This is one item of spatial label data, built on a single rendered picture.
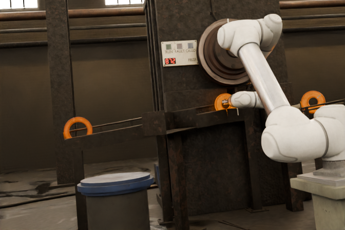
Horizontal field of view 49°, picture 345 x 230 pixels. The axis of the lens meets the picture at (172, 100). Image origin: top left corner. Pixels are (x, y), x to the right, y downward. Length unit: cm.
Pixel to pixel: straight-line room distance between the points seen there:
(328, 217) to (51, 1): 452
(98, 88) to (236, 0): 608
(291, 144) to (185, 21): 160
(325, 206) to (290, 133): 35
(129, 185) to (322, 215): 79
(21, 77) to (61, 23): 380
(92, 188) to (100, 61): 735
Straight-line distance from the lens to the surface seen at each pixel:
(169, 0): 286
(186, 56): 274
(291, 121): 152
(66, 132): 254
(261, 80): 166
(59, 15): 534
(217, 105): 263
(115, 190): 149
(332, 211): 163
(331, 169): 162
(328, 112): 160
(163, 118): 212
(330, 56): 1031
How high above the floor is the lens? 61
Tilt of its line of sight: 4 degrees up
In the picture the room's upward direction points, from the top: 5 degrees counter-clockwise
